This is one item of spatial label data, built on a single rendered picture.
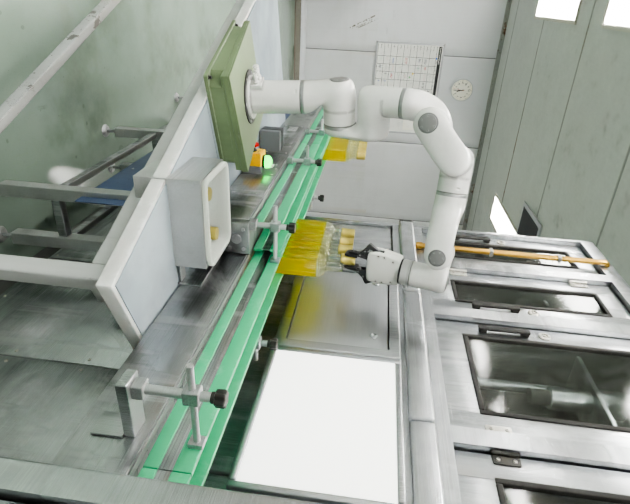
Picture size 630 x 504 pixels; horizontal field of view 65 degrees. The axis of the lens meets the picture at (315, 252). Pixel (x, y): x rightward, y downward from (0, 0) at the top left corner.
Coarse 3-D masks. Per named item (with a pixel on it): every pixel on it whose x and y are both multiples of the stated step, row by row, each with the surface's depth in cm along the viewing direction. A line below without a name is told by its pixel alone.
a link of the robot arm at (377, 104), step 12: (360, 96) 139; (372, 96) 137; (384, 96) 136; (396, 96) 134; (360, 108) 140; (372, 108) 138; (384, 108) 137; (396, 108) 135; (360, 120) 142; (372, 120) 139; (384, 120) 140; (336, 132) 146; (348, 132) 145; (360, 132) 143; (372, 132) 141; (384, 132) 142
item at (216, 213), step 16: (208, 176) 110; (224, 176) 124; (224, 192) 126; (208, 208) 111; (224, 208) 128; (208, 224) 112; (224, 224) 130; (208, 240) 114; (224, 240) 129; (208, 256) 116
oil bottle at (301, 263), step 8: (288, 256) 143; (296, 256) 143; (304, 256) 144; (312, 256) 144; (320, 256) 144; (280, 264) 143; (288, 264) 143; (296, 264) 143; (304, 264) 142; (312, 264) 142; (320, 264) 142; (280, 272) 145; (288, 272) 144; (296, 272) 144; (304, 272) 144; (312, 272) 143; (320, 272) 143
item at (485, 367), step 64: (576, 256) 195; (448, 320) 153; (512, 320) 150; (576, 320) 152; (256, 384) 123; (448, 384) 127; (512, 384) 128; (576, 384) 129; (448, 448) 106; (512, 448) 107; (576, 448) 108
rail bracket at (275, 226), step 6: (276, 210) 130; (276, 216) 131; (252, 222) 132; (258, 222) 133; (264, 222) 133; (270, 222) 132; (276, 222) 132; (252, 228) 132; (270, 228) 132; (276, 228) 132; (282, 228) 132; (288, 228) 131; (294, 228) 131; (276, 234) 133; (276, 240) 134; (276, 246) 135; (276, 252) 136; (276, 258) 137
